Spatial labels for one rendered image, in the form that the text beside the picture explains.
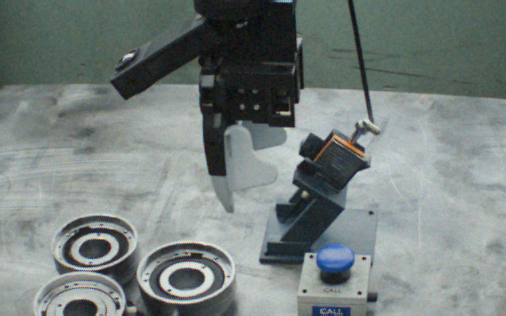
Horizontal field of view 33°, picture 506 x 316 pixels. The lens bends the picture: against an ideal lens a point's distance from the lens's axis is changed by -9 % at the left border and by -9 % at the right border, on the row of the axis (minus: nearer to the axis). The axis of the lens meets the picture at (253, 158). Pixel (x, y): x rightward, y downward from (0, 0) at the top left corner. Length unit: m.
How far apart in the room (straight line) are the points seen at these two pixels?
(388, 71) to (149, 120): 1.40
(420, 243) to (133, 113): 0.49
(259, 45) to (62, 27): 2.01
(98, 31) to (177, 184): 1.60
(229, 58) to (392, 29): 1.80
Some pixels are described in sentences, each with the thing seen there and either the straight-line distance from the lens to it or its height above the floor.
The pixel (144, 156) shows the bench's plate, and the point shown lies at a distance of 1.24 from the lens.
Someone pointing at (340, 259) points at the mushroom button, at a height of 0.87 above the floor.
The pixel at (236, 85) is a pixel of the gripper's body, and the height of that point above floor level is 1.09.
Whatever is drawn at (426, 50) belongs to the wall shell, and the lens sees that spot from 2.60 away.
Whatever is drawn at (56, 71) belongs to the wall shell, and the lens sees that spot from 2.85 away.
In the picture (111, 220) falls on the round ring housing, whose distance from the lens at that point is 1.07.
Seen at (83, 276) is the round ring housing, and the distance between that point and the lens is 0.99.
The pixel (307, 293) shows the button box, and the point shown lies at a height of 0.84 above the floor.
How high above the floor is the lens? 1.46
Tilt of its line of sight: 33 degrees down
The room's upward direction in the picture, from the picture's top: 4 degrees counter-clockwise
